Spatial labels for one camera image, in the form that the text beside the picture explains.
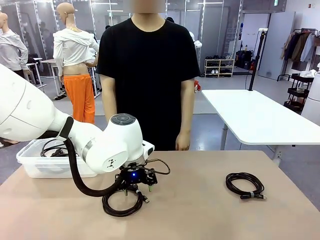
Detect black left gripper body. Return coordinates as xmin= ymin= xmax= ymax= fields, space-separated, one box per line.
xmin=120 ymin=167 xmax=150 ymax=186

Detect black usb cable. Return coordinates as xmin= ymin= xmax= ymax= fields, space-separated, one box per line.
xmin=101 ymin=188 xmax=151 ymax=218

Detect black cable with chunky plug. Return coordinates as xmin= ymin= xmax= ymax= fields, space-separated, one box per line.
xmin=41 ymin=139 xmax=76 ymax=158

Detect person's right forearm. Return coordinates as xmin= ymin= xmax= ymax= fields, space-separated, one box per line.
xmin=99 ymin=74 xmax=119 ymax=124

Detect person's left forearm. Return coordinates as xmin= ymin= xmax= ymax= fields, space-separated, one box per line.
xmin=178 ymin=76 xmax=196 ymax=136

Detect person's left hand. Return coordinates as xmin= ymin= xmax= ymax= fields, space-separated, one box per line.
xmin=174 ymin=131 xmax=192 ymax=152

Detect clear plastic storage bin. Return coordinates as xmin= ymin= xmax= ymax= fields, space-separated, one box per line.
xmin=16 ymin=138 xmax=101 ymax=179

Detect orange pants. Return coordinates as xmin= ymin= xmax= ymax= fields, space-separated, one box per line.
xmin=63 ymin=73 xmax=96 ymax=125

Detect person in black t-shirt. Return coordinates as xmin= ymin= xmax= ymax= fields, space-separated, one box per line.
xmin=96 ymin=0 xmax=201 ymax=152

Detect large white table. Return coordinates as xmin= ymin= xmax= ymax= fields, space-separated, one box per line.
xmin=201 ymin=89 xmax=320 ymax=166

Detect wooden shoe rack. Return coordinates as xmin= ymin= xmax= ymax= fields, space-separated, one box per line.
xmin=204 ymin=55 xmax=236 ymax=79

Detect white desk behind mannequin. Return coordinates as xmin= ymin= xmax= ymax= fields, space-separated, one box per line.
xmin=40 ymin=57 xmax=101 ymax=99

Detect white long sleeve shirt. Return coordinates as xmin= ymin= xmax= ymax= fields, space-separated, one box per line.
xmin=53 ymin=28 xmax=100 ymax=77

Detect small white desk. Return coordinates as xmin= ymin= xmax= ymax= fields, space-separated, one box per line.
xmin=24 ymin=56 xmax=47 ymax=91

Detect black bags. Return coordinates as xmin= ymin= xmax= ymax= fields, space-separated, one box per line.
xmin=235 ymin=49 xmax=253 ymax=71

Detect black pole with white head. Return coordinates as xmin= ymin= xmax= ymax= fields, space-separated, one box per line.
xmin=248 ymin=28 xmax=269 ymax=92

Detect black utility cart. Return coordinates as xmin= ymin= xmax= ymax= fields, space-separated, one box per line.
xmin=283 ymin=73 xmax=315 ymax=115

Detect grey long sleeve shirt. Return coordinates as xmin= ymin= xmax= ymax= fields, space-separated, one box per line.
xmin=0 ymin=29 xmax=30 ymax=72

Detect beige mannequin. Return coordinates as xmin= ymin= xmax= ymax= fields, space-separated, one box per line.
xmin=53 ymin=2 xmax=101 ymax=126

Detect grey partition panel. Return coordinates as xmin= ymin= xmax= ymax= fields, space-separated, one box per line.
xmin=258 ymin=11 xmax=296 ymax=81

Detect white item on cart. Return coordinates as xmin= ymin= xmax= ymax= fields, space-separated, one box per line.
xmin=298 ymin=70 xmax=317 ymax=79

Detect beige coat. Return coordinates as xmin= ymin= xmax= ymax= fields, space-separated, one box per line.
xmin=280 ymin=32 xmax=294 ymax=61

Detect pale mannequin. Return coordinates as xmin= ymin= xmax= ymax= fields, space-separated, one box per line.
xmin=0 ymin=11 xmax=30 ymax=84

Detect brown coat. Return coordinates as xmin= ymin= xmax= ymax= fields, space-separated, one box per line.
xmin=290 ymin=32 xmax=310 ymax=64

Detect light grey garment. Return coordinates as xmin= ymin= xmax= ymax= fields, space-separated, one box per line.
xmin=299 ymin=33 xmax=316 ymax=64

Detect black clothes rack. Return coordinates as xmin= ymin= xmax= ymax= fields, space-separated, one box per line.
xmin=276 ymin=28 xmax=320 ymax=82

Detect thin black camera cable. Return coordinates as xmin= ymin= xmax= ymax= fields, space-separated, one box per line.
xmin=143 ymin=158 xmax=172 ymax=176

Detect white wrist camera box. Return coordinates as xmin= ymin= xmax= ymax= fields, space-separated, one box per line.
xmin=141 ymin=140 xmax=156 ymax=158

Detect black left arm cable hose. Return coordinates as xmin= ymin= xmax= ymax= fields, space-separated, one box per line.
xmin=39 ymin=116 xmax=127 ymax=199

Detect black cable with grey tie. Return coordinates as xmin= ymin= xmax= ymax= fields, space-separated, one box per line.
xmin=225 ymin=172 xmax=268 ymax=201

